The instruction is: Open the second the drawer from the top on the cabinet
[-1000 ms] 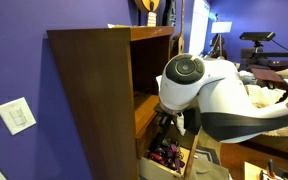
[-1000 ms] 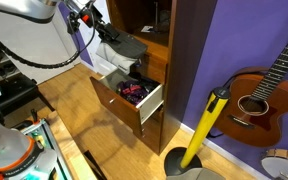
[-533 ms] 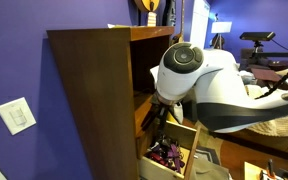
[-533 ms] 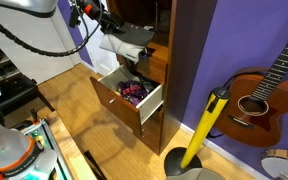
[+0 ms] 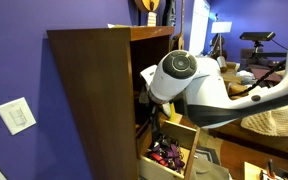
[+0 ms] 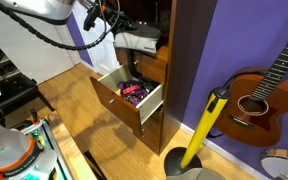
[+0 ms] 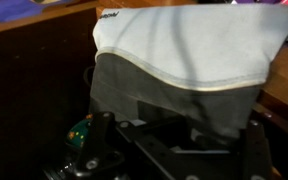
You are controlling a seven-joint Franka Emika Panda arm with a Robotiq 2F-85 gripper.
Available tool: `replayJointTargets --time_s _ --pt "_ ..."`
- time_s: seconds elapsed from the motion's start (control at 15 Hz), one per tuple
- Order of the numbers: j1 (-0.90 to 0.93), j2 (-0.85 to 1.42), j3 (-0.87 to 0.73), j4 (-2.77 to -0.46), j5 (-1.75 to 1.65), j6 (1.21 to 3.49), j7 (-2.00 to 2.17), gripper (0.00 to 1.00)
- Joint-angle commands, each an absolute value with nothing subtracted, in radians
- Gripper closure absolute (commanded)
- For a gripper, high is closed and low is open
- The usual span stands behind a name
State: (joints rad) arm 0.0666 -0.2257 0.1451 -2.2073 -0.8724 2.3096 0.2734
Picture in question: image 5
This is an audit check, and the music stand with sheet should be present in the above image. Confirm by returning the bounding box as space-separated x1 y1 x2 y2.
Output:
210 21 233 58

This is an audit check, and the orange and white device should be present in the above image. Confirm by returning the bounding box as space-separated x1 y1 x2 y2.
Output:
259 169 279 180

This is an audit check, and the cream knitted blanket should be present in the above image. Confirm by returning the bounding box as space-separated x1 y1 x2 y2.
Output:
240 99 288 138

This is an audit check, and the small striped card box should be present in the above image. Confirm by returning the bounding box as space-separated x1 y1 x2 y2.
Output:
146 11 158 28

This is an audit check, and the wooden cabinet drawer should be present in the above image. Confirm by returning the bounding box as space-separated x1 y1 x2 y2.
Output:
137 118 201 180
135 119 152 158

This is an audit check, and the white light switch plate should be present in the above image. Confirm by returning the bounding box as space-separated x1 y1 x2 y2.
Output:
0 97 37 136

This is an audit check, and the black upright tool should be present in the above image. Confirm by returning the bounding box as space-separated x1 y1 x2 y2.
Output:
267 158 275 178

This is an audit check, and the yellow stanchion post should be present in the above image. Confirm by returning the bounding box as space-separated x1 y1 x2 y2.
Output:
165 103 178 123

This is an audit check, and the brown cylinder cushion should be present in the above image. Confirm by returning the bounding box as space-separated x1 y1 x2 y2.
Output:
216 55 229 73

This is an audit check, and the brown leather sofa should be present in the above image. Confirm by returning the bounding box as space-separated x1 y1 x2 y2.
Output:
221 60 242 85

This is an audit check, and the dark string instrument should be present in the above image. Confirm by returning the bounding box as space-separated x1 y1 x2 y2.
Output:
210 33 228 60

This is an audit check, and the black hanging instrument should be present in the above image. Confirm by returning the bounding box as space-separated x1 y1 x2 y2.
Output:
163 0 178 28

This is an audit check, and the brown wooden cabinet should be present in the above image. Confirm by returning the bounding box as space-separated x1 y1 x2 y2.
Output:
46 25 176 180

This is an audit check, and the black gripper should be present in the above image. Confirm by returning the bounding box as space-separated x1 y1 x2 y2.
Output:
149 103 164 136

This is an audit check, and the white wall board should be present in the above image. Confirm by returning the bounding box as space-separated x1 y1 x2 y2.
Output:
187 0 211 57

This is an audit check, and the brown acoustic guitar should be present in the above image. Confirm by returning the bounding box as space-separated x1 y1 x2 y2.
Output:
169 0 186 52

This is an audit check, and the black stereo camera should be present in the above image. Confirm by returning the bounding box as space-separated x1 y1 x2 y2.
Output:
239 31 277 43

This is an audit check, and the white paper sheet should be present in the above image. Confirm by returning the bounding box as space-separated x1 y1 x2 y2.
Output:
106 23 132 29

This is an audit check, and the black camera tripod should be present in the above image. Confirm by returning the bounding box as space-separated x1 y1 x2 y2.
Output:
252 40 265 68

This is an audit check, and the purple nylon strap bundle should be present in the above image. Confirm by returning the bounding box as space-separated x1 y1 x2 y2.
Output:
147 134 187 172

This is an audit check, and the dark red table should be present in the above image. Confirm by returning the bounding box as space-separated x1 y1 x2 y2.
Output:
248 66 282 83

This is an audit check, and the red nylon strap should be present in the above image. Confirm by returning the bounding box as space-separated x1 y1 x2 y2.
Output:
148 152 169 167

